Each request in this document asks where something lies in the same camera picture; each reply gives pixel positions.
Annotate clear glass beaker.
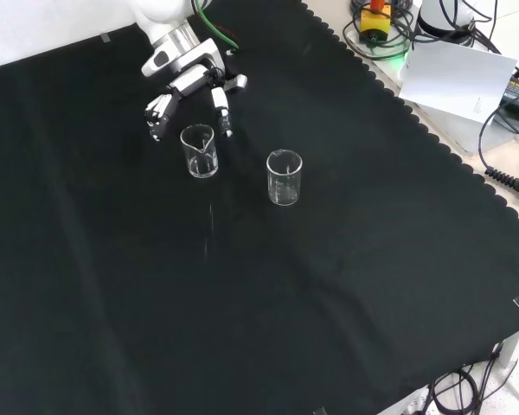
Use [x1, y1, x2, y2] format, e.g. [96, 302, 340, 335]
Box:
[266, 149, 304, 208]
[179, 123, 220, 179]

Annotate grey bench leg bracket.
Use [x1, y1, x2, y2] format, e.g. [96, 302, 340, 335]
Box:
[499, 326, 519, 369]

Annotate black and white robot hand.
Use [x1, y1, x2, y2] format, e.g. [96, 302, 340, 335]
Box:
[140, 37, 249, 144]

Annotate black coiled floor cables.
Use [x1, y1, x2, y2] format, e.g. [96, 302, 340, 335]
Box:
[426, 365, 505, 415]

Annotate black bench cloth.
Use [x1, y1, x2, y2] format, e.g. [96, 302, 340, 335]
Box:
[0, 0, 519, 415]

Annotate yellow stop button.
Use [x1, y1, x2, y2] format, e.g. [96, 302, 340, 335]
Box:
[357, 0, 393, 45]

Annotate green cable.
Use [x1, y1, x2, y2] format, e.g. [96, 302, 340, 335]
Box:
[190, 0, 242, 49]

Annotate pale board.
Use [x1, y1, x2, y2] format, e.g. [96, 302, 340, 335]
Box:
[399, 40, 519, 127]

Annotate black ribbed cable plug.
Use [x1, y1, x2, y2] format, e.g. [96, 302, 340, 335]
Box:
[484, 166, 519, 206]

